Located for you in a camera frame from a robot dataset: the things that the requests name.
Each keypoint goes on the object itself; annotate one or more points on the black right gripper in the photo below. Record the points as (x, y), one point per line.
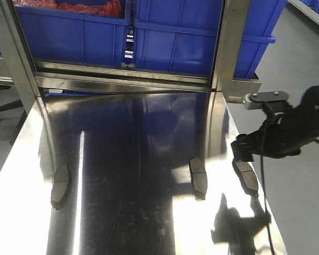
(279, 137)

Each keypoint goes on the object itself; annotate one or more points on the brake pad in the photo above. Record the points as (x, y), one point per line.
(199, 180)
(247, 177)
(61, 187)

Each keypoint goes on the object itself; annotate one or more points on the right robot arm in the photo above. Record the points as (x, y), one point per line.
(308, 107)

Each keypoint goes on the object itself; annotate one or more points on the large blue crate upper right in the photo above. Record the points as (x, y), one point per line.
(261, 18)

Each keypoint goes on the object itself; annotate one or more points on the large blue crate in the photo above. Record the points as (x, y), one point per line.
(187, 50)
(261, 18)

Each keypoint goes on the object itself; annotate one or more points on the metal shelving unit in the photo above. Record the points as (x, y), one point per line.
(306, 10)

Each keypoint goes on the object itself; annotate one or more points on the large blue crate lower right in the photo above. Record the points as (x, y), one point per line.
(187, 50)

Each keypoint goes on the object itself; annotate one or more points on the blue crate left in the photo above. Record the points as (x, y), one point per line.
(75, 37)

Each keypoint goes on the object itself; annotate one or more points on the steel rack frame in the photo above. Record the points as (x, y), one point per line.
(29, 76)

